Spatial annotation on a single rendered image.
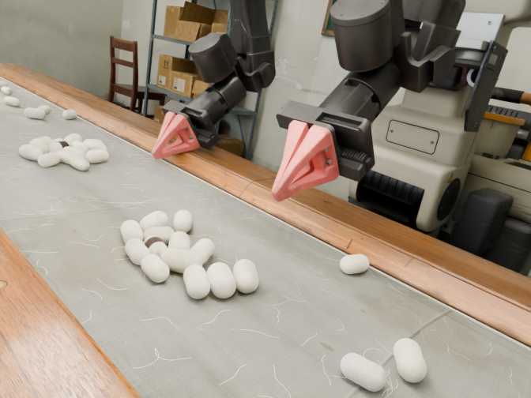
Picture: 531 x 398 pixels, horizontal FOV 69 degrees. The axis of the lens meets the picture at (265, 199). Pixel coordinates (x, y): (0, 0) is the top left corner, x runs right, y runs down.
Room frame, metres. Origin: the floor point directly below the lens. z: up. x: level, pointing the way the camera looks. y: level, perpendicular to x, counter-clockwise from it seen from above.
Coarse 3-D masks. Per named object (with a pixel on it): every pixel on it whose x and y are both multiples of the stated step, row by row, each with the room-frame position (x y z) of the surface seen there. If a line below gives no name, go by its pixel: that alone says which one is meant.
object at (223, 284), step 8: (216, 264) 0.29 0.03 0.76; (224, 264) 0.30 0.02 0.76; (208, 272) 0.29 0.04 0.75; (216, 272) 0.28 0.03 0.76; (224, 272) 0.28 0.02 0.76; (216, 280) 0.27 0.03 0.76; (224, 280) 0.27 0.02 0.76; (232, 280) 0.28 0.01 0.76; (216, 288) 0.27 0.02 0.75; (224, 288) 0.27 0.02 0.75; (232, 288) 0.27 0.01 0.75; (216, 296) 0.27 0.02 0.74; (224, 296) 0.27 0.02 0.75
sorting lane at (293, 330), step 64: (0, 128) 0.64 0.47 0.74; (64, 128) 0.72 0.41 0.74; (0, 192) 0.39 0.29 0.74; (64, 192) 0.43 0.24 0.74; (128, 192) 0.47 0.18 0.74; (192, 192) 0.52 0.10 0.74; (64, 256) 0.29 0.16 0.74; (128, 256) 0.31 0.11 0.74; (256, 256) 0.36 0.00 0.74; (320, 256) 0.40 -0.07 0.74; (128, 320) 0.23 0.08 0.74; (192, 320) 0.24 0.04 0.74; (256, 320) 0.26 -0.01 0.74; (320, 320) 0.27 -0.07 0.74; (384, 320) 0.29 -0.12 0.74; (448, 320) 0.32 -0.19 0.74; (192, 384) 0.18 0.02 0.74; (256, 384) 0.19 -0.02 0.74; (320, 384) 0.20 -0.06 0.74; (448, 384) 0.23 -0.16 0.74; (512, 384) 0.24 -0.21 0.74
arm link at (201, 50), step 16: (192, 48) 0.67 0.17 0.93; (208, 48) 0.65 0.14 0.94; (224, 48) 0.69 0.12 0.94; (208, 64) 0.66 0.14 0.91; (224, 64) 0.68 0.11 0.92; (240, 64) 0.71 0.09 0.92; (208, 80) 0.68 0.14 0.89; (240, 80) 0.74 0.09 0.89; (256, 80) 0.72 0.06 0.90; (272, 80) 0.74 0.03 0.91
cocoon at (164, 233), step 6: (150, 228) 0.34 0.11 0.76; (156, 228) 0.34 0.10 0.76; (162, 228) 0.35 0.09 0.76; (168, 228) 0.35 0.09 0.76; (144, 234) 0.34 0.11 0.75; (150, 234) 0.34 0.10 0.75; (156, 234) 0.34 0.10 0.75; (162, 234) 0.34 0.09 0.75; (168, 234) 0.35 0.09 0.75; (144, 240) 0.34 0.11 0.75; (162, 240) 0.34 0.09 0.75; (168, 240) 0.34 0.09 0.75
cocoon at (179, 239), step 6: (174, 234) 0.34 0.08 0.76; (180, 234) 0.34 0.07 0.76; (186, 234) 0.34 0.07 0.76; (174, 240) 0.32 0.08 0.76; (180, 240) 0.32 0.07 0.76; (186, 240) 0.33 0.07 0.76; (168, 246) 0.32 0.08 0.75; (174, 246) 0.32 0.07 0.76; (180, 246) 0.32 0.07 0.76; (186, 246) 0.32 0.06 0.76
